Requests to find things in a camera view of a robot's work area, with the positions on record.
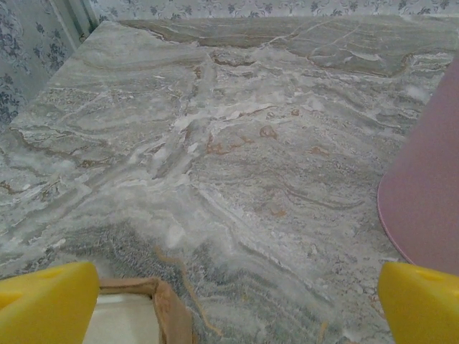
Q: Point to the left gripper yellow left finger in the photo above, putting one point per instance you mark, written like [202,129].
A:
[46,308]

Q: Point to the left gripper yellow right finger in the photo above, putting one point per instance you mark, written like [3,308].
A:
[423,308]

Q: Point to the white paper napkins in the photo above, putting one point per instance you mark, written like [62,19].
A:
[122,319]

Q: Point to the pink straw holder cup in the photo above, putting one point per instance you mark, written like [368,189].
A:
[430,179]

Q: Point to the aluminium corner post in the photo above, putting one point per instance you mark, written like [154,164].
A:
[77,18]

